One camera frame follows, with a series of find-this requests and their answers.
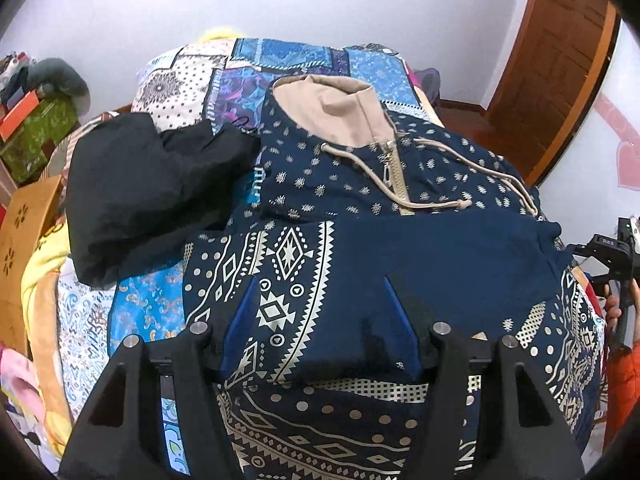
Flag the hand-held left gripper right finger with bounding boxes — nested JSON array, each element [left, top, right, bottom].
[[384, 270, 586, 480]]

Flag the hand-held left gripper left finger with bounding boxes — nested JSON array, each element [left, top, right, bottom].
[[59, 276, 261, 480]]

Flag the navy patterned hoodie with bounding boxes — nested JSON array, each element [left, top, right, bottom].
[[182, 74, 609, 480]]

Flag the person's right forearm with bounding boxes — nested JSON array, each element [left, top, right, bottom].
[[602, 339, 640, 453]]

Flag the person's right hand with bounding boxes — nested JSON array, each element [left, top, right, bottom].
[[602, 280, 640, 356]]

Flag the black garment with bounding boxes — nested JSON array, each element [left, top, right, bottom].
[[65, 112, 261, 291]]

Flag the yellow blanket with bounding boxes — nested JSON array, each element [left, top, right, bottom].
[[20, 227, 76, 443]]

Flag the wooden door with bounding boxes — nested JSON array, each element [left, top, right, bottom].
[[482, 0, 622, 187]]

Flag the pink cloth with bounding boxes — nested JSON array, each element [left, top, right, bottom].
[[0, 349, 47, 422]]

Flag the dark purple bag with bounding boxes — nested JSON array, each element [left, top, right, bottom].
[[410, 66, 442, 107]]

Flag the patchwork blanket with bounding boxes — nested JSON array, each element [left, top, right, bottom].
[[55, 35, 608, 478]]

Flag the green box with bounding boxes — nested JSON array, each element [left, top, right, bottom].
[[0, 97, 81, 186]]

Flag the yellow pillow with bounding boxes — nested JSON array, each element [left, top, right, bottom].
[[194, 27, 242, 45]]

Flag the orange box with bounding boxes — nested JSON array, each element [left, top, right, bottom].
[[0, 90, 41, 142]]

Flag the pink heart wall sticker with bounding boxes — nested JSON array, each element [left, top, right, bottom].
[[594, 91, 640, 192]]

